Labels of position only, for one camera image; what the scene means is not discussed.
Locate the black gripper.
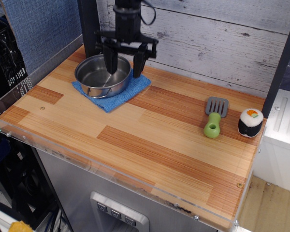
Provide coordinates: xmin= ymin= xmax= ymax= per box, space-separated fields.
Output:
xmin=95 ymin=7 xmax=158 ymax=78

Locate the blue cloth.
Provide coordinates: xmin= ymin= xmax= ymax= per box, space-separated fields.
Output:
xmin=72 ymin=69 xmax=151 ymax=113

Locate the stainless steel pot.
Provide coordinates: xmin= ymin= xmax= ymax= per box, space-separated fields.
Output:
xmin=74 ymin=55 xmax=131 ymax=99

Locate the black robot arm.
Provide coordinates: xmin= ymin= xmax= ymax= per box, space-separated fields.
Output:
xmin=95 ymin=0 xmax=159 ymax=78

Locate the grey green toy spatula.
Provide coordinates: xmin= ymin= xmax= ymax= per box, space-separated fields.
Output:
xmin=203 ymin=96 xmax=229 ymax=138

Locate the clear acrylic table guard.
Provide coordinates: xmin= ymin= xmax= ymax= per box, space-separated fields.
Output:
xmin=0 ymin=48 xmax=264 ymax=232

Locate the plush sushi roll toy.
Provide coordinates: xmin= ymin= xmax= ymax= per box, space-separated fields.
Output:
xmin=238 ymin=108 xmax=263 ymax=138

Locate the silver dispenser button panel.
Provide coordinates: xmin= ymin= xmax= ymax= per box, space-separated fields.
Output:
xmin=90 ymin=191 xmax=150 ymax=232

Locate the white ribbed appliance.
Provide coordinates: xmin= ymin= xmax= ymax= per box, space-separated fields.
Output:
xmin=253 ymin=89 xmax=290 ymax=191

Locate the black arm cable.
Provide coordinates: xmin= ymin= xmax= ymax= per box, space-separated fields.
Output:
xmin=141 ymin=0 xmax=157 ymax=26

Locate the dark left vertical post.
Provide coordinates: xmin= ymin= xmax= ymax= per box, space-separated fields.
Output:
xmin=77 ymin=0 xmax=101 ymax=58

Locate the dark vertical post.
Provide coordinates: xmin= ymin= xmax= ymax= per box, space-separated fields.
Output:
xmin=77 ymin=0 xmax=101 ymax=58
xmin=262 ymin=0 xmax=290 ymax=118

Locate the black crate with cables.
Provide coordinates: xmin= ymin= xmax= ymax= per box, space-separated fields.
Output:
xmin=0 ymin=16 xmax=28 ymax=98

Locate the dark right vertical post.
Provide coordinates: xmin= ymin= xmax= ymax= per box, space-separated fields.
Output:
xmin=262 ymin=0 xmax=290 ymax=118

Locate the yellow black cable bundle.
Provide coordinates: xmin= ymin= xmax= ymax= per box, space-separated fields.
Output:
xmin=0 ymin=217 xmax=34 ymax=232

